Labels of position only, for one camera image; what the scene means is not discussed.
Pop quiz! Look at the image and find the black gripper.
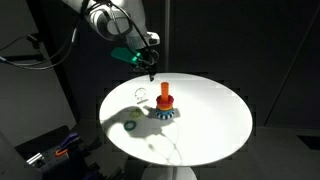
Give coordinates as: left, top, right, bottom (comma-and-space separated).
130, 49, 160, 83

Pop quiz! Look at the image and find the orange stacking post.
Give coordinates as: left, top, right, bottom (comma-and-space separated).
160, 81, 170, 100

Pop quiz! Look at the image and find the red stacking ring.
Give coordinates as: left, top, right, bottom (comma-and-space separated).
156, 95, 175, 106

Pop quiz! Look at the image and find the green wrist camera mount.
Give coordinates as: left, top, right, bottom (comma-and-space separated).
110, 46, 142, 65

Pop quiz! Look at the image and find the orange yellow stacking ring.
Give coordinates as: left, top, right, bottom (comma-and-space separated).
156, 103, 175, 111

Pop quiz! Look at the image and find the thin dark hanging cable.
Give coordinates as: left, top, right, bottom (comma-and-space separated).
0, 18, 82, 72

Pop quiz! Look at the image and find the white table pedestal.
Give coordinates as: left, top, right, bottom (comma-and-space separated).
141, 164, 198, 180

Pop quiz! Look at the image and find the grey vertical background pole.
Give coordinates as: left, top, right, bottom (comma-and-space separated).
164, 0, 171, 73

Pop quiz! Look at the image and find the blue stacking ring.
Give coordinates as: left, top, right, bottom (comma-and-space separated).
155, 107, 175, 116

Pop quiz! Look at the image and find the silver metal block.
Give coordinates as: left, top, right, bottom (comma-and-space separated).
26, 152, 45, 166

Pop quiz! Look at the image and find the black white checkered base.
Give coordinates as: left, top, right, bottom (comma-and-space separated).
154, 111, 176, 121

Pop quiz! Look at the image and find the black equipment box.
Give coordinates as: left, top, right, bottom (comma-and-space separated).
14, 124, 103, 180

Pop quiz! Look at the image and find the orange handle tool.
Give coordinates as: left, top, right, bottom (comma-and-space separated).
55, 148, 69, 157

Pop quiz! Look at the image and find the dark green toothed ring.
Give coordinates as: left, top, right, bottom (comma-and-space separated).
123, 120, 138, 131

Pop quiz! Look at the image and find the clear plastic ring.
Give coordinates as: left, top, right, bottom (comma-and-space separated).
134, 86, 150, 103

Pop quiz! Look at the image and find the purple tool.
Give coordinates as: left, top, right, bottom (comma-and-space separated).
59, 132, 80, 150

